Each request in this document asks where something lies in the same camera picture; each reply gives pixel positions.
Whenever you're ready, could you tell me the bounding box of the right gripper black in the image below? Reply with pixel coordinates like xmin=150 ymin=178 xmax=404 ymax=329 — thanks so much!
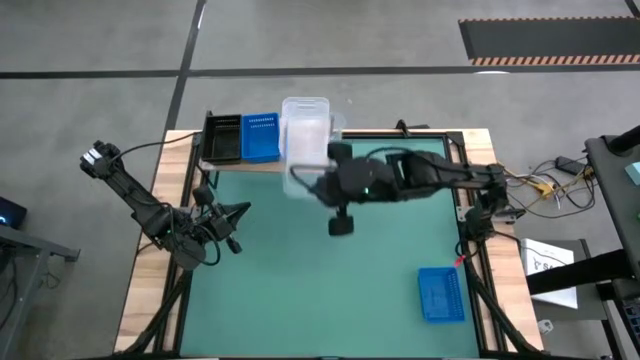
xmin=315 ymin=142 xmax=362 ymax=237

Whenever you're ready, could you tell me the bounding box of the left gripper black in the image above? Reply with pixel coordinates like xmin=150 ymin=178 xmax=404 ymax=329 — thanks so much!
xmin=193 ymin=185 xmax=252 ymax=255

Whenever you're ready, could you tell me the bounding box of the black slotted plastic basket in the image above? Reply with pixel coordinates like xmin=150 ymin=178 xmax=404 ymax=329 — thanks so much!
xmin=201 ymin=112 xmax=244 ymax=166

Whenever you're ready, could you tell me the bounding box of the blue slotted plastic basket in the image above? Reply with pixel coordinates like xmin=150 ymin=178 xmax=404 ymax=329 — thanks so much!
xmin=417 ymin=266 xmax=466 ymax=325
xmin=241 ymin=112 xmax=281 ymax=165

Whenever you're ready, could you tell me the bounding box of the green table mat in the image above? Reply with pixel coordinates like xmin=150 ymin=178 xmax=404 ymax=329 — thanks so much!
xmin=178 ymin=137 xmax=482 ymax=359

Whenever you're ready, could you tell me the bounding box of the grey metal desk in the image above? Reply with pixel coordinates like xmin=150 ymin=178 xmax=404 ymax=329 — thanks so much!
xmin=0 ymin=223 xmax=81 ymax=346

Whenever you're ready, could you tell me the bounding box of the white cardboard box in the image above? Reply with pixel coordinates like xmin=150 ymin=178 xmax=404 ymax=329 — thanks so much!
xmin=519 ymin=237 xmax=580 ymax=311

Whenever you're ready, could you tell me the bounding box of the black device with blue light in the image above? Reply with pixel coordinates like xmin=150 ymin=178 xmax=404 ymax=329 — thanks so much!
xmin=0 ymin=195 xmax=29 ymax=230

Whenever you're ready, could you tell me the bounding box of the black power adapter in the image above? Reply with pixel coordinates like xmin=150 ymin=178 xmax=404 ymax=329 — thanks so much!
xmin=554 ymin=155 xmax=592 ymax=176

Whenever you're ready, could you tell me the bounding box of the black hazard-striped floor mat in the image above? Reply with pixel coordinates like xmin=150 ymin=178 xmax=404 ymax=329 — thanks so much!
xmin=458 ymin=16 xmax=640 ymax=68

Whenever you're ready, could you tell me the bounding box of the black equipment cart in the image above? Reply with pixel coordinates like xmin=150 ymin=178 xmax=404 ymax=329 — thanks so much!
xmin=525 ymin=123 xmax=640 ymax=360

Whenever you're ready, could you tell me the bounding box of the grey floor plate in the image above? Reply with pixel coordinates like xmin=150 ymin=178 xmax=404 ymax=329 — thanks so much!
xmin=530 ymin=294 xmax=609 ymax=322

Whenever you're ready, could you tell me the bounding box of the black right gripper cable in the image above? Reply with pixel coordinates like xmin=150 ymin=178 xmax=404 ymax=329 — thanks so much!
xmin=288 ymin=164 xmax=329 ymax=197

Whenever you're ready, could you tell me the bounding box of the black frame clamp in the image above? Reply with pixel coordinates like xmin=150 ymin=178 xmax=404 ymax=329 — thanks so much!
xmin=393 ymin=118 xmax=431 ymax=132

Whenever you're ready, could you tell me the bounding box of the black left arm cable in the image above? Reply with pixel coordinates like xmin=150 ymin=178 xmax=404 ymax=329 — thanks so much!
xmin=111 ymin=129 xmax=205 ymax=162

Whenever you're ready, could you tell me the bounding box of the grey metal bracket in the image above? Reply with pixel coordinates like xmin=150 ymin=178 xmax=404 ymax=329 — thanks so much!
xmin=494 ymin=206 xmax=527 ymax=224

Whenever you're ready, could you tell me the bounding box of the yellow floor cable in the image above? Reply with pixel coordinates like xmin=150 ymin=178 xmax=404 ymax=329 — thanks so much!
xmin=499 ymin=162 xmax=596 ymax=199

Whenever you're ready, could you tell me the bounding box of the black metal table frame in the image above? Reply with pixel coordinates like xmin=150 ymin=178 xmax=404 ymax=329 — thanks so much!
xmin=117 ymin=110 xmax=546 ymax=360

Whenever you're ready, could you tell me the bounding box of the black floor cable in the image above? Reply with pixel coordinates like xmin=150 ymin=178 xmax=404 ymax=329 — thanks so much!
xmin=504 ymin=159 xmax=599 ymax=221

